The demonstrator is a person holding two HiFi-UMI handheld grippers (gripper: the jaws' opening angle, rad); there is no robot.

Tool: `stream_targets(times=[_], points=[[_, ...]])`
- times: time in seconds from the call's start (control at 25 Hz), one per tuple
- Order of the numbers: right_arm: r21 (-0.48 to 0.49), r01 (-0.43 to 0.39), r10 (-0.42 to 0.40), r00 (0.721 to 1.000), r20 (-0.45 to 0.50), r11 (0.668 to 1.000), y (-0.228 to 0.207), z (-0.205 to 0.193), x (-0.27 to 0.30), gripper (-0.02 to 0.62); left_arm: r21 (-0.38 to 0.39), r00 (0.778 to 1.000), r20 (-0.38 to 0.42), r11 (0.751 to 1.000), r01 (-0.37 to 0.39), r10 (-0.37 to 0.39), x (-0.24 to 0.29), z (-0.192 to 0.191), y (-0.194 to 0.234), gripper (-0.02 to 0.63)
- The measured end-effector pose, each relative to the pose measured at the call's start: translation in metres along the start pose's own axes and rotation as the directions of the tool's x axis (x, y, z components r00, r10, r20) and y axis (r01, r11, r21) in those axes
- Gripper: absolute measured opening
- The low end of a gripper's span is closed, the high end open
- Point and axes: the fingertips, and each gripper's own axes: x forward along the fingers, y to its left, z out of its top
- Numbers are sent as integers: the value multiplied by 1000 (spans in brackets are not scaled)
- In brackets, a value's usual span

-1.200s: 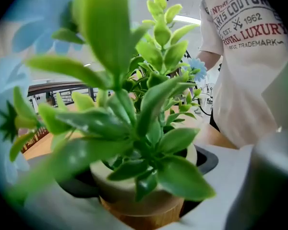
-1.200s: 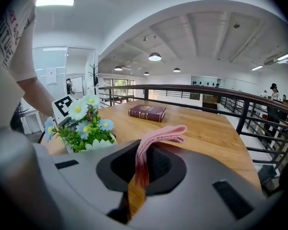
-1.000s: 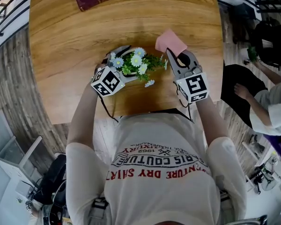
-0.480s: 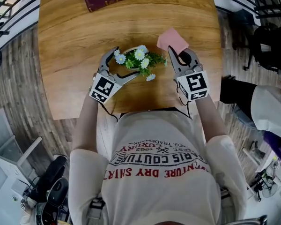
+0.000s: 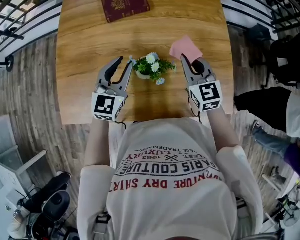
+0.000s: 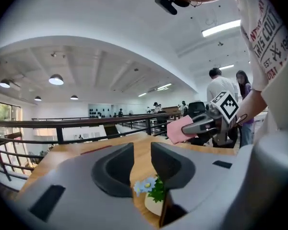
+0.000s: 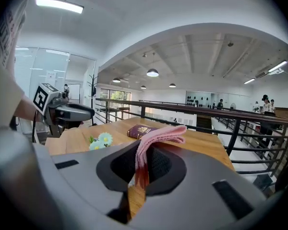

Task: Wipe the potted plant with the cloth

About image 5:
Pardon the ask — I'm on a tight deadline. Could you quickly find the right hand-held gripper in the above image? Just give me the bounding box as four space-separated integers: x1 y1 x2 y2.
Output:
180 53 224 113

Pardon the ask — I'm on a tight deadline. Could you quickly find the dark red book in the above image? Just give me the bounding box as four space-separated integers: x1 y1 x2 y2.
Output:
101 0 151 24

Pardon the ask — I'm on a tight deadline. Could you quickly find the black swivel chair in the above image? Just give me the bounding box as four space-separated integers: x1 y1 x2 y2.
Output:
41 191 71 221

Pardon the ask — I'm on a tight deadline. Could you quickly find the black office chair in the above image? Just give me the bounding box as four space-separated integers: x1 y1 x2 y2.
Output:
261 32 300 90

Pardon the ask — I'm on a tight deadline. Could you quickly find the person's right forearm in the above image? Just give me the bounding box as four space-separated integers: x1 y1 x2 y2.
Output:
206 107 241 151

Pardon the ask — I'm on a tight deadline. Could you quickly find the flowering plant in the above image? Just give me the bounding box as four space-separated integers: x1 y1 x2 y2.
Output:
128 52 178 86

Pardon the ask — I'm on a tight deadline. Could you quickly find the white work desk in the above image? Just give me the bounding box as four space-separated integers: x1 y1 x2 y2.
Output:
262 171 300 200

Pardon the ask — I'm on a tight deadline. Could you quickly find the person's left forearm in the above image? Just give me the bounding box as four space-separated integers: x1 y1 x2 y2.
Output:
84 118 111 170

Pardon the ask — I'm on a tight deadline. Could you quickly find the white side desk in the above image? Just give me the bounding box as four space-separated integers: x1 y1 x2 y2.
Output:
0 115 47 197

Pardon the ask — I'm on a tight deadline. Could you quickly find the grey harness strap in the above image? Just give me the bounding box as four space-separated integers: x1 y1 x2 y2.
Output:
234 196 250 219
93 212 112 240

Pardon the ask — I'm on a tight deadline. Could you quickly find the person's white printed shirt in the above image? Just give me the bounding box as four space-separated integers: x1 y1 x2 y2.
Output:
76 117 265 240

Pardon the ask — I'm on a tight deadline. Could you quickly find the black round railing foot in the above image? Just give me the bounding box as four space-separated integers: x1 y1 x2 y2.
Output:
5 55 15 73

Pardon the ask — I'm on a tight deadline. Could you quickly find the black floor box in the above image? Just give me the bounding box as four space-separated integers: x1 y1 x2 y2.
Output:
247 23 273 69

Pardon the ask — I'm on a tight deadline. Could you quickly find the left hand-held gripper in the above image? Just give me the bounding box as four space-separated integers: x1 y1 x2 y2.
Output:
90 55 134 123

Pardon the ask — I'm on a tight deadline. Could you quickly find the black metal railing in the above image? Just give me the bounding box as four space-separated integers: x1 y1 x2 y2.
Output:
0 0 66 59
216 0 300 34

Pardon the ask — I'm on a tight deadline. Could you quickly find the pink cloth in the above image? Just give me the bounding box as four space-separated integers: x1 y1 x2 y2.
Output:
169 35 204 61

